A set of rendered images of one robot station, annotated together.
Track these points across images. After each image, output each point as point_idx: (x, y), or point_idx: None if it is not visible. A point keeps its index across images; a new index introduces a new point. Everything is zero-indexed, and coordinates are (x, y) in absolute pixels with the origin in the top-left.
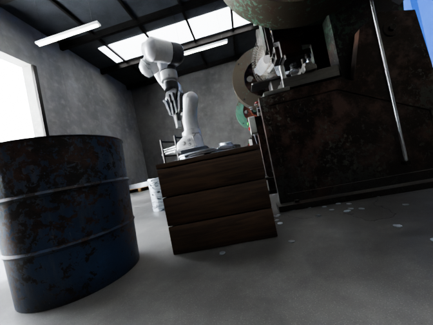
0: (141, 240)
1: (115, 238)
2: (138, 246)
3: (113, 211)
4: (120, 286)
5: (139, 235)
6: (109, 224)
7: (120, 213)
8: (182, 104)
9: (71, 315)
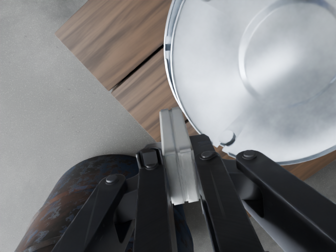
0: (59, 123)
1: (185, 222)
2: (94, 141)
3: (190, 245)
4: (200, 200)
5: (10, 107)
6: (190, 241)
7: (184, 232)
8: (309, 190)
9: (201, 234)
